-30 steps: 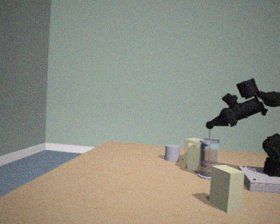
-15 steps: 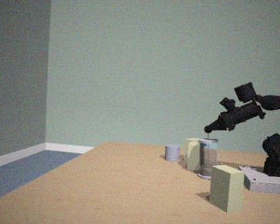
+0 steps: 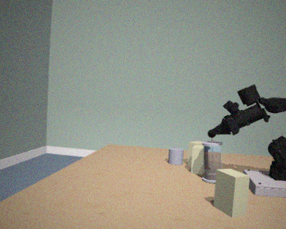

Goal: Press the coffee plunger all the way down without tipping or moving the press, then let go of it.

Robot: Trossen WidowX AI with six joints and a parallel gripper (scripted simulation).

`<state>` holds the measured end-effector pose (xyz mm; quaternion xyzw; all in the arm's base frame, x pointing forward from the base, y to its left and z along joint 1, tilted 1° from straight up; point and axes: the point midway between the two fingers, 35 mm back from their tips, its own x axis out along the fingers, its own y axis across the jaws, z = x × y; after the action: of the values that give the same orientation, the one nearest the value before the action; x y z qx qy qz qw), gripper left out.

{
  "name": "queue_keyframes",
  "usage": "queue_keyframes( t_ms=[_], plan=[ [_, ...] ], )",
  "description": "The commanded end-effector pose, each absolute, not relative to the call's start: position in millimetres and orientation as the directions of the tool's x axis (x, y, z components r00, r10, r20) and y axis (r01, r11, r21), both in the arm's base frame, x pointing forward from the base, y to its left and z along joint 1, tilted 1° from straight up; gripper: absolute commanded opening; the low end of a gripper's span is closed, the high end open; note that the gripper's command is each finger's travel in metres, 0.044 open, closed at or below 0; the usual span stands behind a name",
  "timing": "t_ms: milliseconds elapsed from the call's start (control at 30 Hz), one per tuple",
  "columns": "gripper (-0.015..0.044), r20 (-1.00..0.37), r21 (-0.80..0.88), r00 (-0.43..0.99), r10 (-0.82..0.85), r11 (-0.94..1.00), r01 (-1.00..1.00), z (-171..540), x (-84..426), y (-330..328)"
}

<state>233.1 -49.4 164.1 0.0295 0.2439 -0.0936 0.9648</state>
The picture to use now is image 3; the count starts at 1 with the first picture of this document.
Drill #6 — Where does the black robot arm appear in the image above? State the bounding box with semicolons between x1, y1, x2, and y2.
223;85;286;181

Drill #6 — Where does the grey cylinder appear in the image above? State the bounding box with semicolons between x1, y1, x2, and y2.
169;148;184;166

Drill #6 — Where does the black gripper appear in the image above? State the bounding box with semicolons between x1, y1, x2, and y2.
209;109;252;135

